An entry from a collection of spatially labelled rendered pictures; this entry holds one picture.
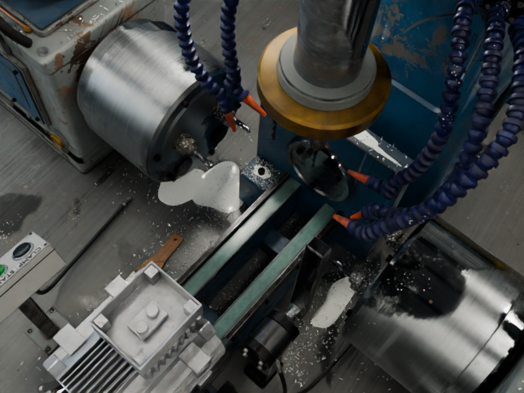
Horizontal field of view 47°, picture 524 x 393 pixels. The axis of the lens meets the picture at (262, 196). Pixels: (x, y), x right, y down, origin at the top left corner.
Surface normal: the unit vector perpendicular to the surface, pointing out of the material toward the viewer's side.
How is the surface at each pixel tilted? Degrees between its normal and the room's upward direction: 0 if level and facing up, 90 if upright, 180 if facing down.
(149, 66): 9
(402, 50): 90
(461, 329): 25
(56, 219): 0
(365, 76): 0
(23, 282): 58
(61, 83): 90
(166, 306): 0
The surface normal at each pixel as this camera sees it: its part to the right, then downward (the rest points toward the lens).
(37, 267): 0.67, 0.25
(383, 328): -0.52, 0.30
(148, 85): -0.18, -0.22
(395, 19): -0.65, 0.66
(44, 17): 0.05, -0.48
